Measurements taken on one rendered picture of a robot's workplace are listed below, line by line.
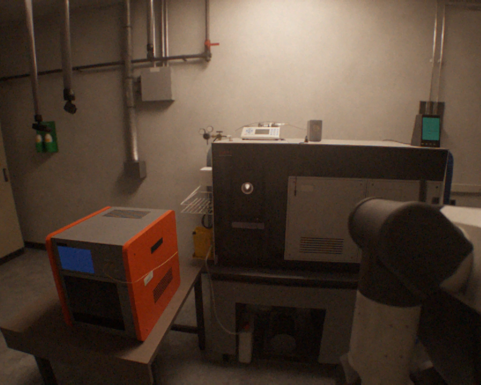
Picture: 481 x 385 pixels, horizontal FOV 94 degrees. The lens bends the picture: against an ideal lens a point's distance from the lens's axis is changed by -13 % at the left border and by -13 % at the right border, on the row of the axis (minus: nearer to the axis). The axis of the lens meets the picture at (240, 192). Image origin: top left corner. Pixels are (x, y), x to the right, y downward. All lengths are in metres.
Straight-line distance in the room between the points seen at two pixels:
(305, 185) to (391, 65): 1.66
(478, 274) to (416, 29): 2.57
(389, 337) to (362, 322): 0.04
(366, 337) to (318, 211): 1.01
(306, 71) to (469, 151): 1.70
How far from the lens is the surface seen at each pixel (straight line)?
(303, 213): 1.37
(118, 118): 2.93
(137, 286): 1.03
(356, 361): 0.45
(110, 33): 3.11
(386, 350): 0.43
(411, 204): 0.36
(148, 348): 1.14
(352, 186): 1.37
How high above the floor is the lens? 1.51
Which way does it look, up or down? 14 degrees down
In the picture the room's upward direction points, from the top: straight up
